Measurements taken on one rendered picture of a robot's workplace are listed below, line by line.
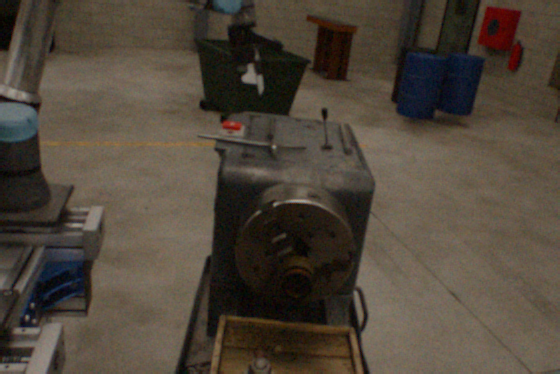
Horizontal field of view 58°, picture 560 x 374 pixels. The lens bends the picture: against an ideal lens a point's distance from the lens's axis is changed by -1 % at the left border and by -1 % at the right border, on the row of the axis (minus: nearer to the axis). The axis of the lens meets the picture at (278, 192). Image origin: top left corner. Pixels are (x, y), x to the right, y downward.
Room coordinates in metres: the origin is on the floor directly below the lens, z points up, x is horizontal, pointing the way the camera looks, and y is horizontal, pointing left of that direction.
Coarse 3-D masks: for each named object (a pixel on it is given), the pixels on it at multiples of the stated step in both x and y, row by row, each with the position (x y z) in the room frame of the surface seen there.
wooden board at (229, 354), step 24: (240, 336) 1.05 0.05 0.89; (264, 336) 1.06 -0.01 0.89; (288, 336) 1.07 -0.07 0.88; (312, 336) 1.08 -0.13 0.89; (336, 336) 1.09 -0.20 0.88; (216, 360) 0.93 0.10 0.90; (240, 360) 0.96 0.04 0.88; (288, 360) 0.98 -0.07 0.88; (312, 360) 0.99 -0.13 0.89; (336, 360) 1.00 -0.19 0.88
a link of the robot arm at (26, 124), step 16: (0, 112) 1.11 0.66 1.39; (16, 112) 1.12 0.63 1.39; (32, 112) 1.14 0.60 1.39; (0, 128) 1.07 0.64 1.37; (16, 128) 1.08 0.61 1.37; (32, 128) 1.11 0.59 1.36; (0, 144) 1.07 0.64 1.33; (16, 144) 1.08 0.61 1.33; (32, 144) 1.11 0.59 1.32; (0, 160) 1.07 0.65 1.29; (16, 160) 1.07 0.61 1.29; (32, 160) 1.10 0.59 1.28
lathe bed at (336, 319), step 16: (240, 288) 1.29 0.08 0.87; (240, 304) 1.22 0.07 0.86; (256, 304) 1.22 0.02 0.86; (304, 304) 1.27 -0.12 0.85; (320, 304) 1.29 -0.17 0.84; (336, 304) 1.26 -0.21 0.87; (288, 320) 1.20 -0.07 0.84; (304, 320) 1.20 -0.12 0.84; (320, 320) 1.21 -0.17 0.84; (336, 320) 1.19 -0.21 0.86
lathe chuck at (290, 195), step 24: (288, 192) 1.21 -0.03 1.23; (312, 192) 1.22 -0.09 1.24; (288, 216) 1.15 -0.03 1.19; (312, 216) 1.15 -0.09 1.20; (336, 216) 1.16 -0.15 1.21; (240, 240) 1.15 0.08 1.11; (264, 240) 1.15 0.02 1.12; (312, 240) 1.15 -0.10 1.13; (336, 240) 1.16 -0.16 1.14; (240, 264) 1.15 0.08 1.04; (264, 264) 1.15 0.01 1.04; (336, 288) 1.16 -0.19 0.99
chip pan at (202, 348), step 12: (204, 288) 1.73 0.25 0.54; (204, 300) 1.65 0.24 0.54; (204, 312) 1.57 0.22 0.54; (348, 312) 1.68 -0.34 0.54; (204, 324) 1.50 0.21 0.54; (348, 324) 1.60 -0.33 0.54; (192, 336) 1.43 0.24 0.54; (204, 336) 1.44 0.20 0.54; (192, 348) 1.37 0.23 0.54; (204, 348) 1.37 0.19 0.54; (192, 360) 1.31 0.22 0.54; (204, 360) 1.32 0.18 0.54
